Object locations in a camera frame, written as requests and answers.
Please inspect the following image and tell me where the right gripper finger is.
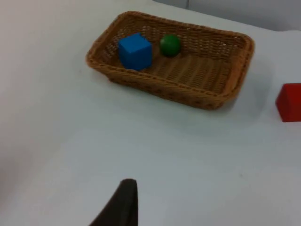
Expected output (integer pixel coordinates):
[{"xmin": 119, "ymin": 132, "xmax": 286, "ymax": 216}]
[{"xmin": 88, "ymin": 178, "xmax": 139, "ymax": 226}]

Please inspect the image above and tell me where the blue cube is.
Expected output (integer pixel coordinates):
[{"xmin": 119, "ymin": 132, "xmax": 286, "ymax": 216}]
[{"xmin": 118, "ymin": 32, "xmax": 153, "ymax": 72}]

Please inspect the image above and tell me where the green ball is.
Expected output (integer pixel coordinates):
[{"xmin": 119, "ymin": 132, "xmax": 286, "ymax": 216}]
[{"xmin": 159, "ymin": 34, "xmax": 182, "ymax": 58}]

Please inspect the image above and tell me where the brown wicker basket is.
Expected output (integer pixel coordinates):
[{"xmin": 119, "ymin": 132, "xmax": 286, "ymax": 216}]
[{"xmin": 85, "ymin": 10, "xmax": 255, "ymax": 111}]

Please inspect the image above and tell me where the red cube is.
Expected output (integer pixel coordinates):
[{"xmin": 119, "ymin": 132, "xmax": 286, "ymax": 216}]
[{"xmin": 275, "ymin": 82, "xmax": 301, "ymax": 123}]

